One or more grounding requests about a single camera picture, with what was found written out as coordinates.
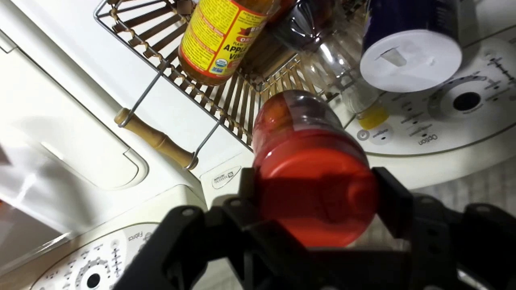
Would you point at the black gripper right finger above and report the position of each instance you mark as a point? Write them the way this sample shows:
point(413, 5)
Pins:
point(457, 247)

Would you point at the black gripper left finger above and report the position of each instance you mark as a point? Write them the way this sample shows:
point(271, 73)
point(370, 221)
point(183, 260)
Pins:
point(178, 252)

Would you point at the blue container with white lid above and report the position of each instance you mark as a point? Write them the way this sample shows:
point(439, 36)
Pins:
point(412, 58)

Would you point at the vinegar bottle with yellow label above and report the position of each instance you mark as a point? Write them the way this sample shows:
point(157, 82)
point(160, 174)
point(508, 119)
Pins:
point(220, 37)

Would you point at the clear plastic bottle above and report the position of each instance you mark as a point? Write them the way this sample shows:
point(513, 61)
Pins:
point(328, 65)

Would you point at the white washing machine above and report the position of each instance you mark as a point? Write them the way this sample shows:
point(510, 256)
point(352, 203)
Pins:
point(429, 139)

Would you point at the white dryer machine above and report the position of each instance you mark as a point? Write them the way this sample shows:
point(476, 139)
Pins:
point(65, 145)

